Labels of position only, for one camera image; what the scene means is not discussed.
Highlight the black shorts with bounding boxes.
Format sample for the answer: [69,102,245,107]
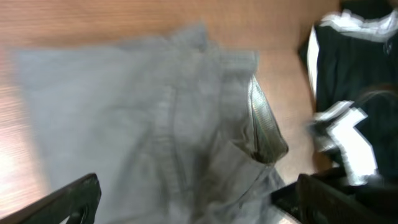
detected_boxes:
[297,21,398,187]

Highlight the black garment at back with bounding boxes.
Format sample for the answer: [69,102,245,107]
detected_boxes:
[340,0,394,19]

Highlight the grey khaki shorts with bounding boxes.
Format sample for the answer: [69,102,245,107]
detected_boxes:
[12,25,288,223]

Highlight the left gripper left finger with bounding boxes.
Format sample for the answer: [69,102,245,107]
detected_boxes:
[1,173,101,224]

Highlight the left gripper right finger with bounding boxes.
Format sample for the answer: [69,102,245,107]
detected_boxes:
[271,174,397,224]

